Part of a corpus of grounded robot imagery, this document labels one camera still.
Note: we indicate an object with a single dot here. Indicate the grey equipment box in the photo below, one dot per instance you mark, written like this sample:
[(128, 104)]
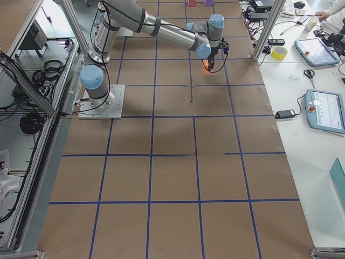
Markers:
[(35, 39)]

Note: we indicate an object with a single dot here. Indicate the red foam cube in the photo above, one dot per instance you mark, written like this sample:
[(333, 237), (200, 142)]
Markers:
[(191, 3)]

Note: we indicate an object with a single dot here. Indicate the teal folder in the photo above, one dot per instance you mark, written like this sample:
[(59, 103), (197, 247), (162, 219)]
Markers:
[(337, 176)]

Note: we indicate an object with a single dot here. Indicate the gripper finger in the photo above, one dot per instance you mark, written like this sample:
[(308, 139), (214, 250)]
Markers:
[(212, 59), (208, 63)]

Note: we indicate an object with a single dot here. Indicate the near teach pendant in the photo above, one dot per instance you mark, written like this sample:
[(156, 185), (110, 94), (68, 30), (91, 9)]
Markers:
[(325, 110)]

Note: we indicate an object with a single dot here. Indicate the yellow tape roll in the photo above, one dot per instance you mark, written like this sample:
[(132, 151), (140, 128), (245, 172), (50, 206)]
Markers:
[(279, 53)]

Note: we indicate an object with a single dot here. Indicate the orange foam cube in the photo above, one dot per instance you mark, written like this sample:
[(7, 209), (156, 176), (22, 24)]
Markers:
[(206, 70)]

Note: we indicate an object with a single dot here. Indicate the black handheld device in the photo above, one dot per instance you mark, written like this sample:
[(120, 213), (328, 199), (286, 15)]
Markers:
[(276, 42)]

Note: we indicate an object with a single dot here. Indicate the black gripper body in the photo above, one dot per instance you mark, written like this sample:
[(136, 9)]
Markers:
[(213, 52)]

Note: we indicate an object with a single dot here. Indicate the black computer mouse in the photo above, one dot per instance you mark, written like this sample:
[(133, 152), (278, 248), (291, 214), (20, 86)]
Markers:
[(299, 5)]

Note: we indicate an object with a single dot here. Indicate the white paper cup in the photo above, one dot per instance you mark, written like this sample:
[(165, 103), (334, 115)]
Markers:
[(311, 23)]

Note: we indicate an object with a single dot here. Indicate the teach pendant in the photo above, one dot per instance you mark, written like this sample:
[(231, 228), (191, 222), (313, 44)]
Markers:
[(315, 52), (325, 110)]

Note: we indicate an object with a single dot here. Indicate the far teach pendant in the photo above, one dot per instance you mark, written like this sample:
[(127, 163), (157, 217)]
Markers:
[(315, 52)]

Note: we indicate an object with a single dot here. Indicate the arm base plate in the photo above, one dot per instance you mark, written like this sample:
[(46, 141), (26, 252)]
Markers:
[(124, 32), (110, 109)]

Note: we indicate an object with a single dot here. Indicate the black scissors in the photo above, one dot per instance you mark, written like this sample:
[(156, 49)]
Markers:
[(309, 73)]

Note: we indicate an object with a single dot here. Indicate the aluminium frame post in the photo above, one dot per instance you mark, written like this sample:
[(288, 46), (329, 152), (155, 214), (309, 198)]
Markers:
[(272, 18)]

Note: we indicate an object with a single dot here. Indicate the seated person's hand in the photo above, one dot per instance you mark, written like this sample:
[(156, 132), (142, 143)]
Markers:
[(322, 15)]

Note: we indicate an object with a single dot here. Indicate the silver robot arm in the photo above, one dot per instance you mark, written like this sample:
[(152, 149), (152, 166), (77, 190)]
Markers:
[(203, 38)]

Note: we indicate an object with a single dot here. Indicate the black power adapter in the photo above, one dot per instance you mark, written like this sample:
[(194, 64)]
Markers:
[(285, 114)]

